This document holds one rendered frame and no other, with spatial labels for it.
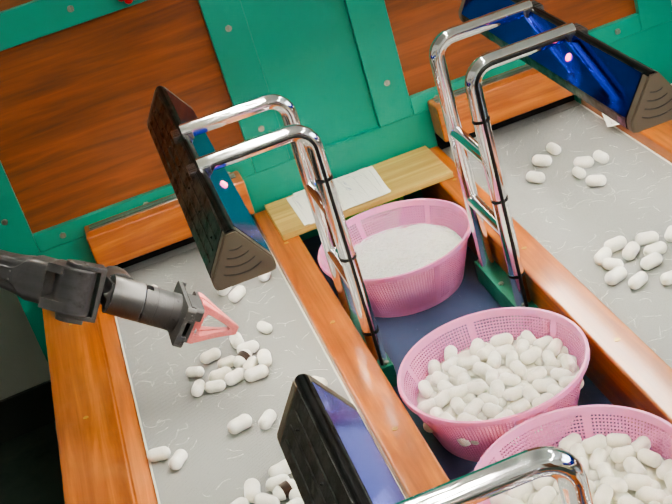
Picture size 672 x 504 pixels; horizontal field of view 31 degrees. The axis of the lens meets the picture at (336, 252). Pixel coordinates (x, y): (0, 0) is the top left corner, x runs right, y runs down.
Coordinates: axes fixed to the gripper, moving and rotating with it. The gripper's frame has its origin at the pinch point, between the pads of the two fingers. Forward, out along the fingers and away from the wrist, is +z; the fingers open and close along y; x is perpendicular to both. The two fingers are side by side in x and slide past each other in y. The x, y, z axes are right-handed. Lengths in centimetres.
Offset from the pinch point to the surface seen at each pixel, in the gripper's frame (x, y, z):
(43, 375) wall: 82, 136, 6
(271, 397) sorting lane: 5.3, -8.7, 6.7
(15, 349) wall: 76, 136, -4
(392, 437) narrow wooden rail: -4.2, -32.1, 14.7
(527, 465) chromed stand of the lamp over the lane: -31, -90, -6
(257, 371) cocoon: 4.2, -3.4, 5.2
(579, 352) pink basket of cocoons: -21, -27, 38
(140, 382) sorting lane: 16.7, 9.2, -7.2
